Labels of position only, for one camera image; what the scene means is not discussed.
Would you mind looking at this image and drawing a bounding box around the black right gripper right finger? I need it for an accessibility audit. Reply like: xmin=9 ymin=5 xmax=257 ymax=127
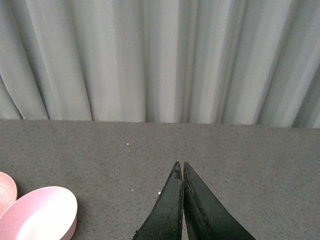
xmin=183 ymin=162 xmax=254 ymax=240

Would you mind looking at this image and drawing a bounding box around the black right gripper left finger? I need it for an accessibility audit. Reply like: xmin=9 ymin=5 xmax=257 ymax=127
xmin=133 ymin=161 xmax=185 ymax=240

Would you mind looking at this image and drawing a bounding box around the light pink bowl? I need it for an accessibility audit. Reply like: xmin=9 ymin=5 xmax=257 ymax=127
xmin=0 ymin=186 xmax=78 ymax=240

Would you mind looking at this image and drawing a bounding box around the pink round plate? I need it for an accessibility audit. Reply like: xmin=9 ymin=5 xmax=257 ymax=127
xmin=0 ymin=172 xmax=18 ymax=215

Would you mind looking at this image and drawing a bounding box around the grey-white curtain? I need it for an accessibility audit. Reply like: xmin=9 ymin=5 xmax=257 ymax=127
xmin=0 ymin=0 xmax=320 ymax=128

